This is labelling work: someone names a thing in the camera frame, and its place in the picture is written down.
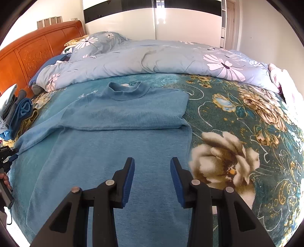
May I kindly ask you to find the yellow patterned cloth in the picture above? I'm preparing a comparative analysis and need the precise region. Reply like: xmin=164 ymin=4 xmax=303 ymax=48
xmin=16 ymin=109 xmax=40 ymax=139

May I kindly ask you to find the light blue floral duvet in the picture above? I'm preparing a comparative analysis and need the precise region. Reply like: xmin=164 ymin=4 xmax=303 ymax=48
xmin=28 ymin=31 xmax=281 ymax=93

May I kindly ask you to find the light blue floral pillow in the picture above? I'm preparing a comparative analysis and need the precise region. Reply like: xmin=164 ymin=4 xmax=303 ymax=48
xmin=62 ymin=31 xmax=132 ymax=60

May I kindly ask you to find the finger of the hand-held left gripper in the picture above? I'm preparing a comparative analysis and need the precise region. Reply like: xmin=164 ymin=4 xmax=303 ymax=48
xmin=0 ymin=147 xmax=19 ymax=175

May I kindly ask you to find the white wardrobe with black stripe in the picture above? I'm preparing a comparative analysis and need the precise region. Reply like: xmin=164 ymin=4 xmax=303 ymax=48
xmin=82 ymin=0 xmax=227 ymax=50

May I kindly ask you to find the green floral bed blanket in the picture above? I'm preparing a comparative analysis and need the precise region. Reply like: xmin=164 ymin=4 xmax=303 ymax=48
xmin=5 ymin=71 xmax=304 ymax=247

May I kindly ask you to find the grey sock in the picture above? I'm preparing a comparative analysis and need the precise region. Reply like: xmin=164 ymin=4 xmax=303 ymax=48
xmin=31 ymin=83 xmax=46 ymax=95

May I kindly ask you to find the white door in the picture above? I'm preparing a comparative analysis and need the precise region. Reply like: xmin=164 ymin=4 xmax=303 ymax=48
xmin=226 ymin=0 xmax=241 ymax=51

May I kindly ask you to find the wooden headboard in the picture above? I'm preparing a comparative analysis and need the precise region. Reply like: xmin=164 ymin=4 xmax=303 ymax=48
xmin=0 ymin=20 xmax=87 ymax=101

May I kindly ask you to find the pink quilt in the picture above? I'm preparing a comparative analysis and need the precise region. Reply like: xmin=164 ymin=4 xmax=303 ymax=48
xmin=268 ymin=63 xmax=301 ymax=115

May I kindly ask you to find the person's left hand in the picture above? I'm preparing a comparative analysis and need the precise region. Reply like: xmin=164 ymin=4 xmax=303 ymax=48
xmin=0 ymin=173 xmax=13 ymax=193

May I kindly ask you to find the folded dark blue garment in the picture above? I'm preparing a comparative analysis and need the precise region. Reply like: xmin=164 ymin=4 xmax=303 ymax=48
xmin=9 ymin=97 xmax=33 ymax=140

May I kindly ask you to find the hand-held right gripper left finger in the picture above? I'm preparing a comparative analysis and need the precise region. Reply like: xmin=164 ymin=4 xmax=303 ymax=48
xmin=30 ymin=157 xmax=135 ymax=247

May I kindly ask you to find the folded white grey garment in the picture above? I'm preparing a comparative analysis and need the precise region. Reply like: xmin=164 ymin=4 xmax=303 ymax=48
xmin=0 ymin=84 xmax=19 ymax=133

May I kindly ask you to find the blue sweater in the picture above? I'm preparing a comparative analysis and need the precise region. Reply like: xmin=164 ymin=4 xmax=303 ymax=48
xmin=14 ymin=81 xmax=193 ymax=245

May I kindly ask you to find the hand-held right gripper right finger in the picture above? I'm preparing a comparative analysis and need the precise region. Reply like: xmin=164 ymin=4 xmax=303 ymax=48
xmin=170 ymin=157 xmax=277 ymax=247

